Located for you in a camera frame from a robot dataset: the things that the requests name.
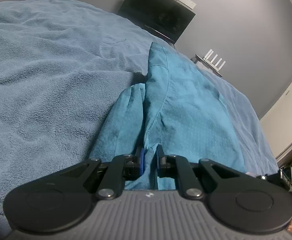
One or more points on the light blue fleece blanket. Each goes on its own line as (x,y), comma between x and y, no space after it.
(63,65)

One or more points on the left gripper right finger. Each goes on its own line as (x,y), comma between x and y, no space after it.
(241,202)

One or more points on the teal hooded sweatshirt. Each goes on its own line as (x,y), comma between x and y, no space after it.
(176,107)

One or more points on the black monitor screen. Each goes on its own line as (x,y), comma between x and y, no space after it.
(166,19)

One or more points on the white wifi router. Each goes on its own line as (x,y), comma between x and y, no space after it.
(214,60)

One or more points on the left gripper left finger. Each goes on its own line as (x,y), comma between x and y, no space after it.
(63,199)

